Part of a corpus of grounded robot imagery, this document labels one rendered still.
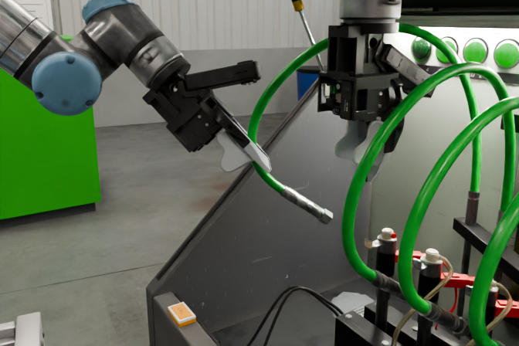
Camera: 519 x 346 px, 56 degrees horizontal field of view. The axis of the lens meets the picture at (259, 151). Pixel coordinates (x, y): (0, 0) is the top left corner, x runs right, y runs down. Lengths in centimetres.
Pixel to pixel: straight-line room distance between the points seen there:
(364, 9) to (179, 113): 30
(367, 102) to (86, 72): 34
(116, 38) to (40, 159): 307
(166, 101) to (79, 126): 305
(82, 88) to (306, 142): 53
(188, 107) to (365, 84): 26
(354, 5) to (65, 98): 36
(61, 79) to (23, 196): 325
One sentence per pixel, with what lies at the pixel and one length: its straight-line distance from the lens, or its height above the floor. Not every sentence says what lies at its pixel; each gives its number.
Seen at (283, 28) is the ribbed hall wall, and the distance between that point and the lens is 764.
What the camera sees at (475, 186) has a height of 117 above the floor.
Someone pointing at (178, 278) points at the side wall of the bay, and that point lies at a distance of 96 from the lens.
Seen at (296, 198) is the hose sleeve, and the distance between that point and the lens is 77.
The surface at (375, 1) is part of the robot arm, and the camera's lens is 61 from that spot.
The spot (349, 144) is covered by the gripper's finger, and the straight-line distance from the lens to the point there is 68.
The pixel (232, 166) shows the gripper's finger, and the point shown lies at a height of 123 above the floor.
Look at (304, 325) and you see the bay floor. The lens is 107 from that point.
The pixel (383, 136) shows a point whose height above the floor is 131.
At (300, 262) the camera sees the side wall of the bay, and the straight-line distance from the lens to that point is 110.
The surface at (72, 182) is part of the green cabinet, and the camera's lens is 387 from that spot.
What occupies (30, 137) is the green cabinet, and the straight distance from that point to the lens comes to 375.
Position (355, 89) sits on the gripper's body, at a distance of 60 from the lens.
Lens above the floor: 144
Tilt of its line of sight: 15 degrees down
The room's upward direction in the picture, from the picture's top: straight up
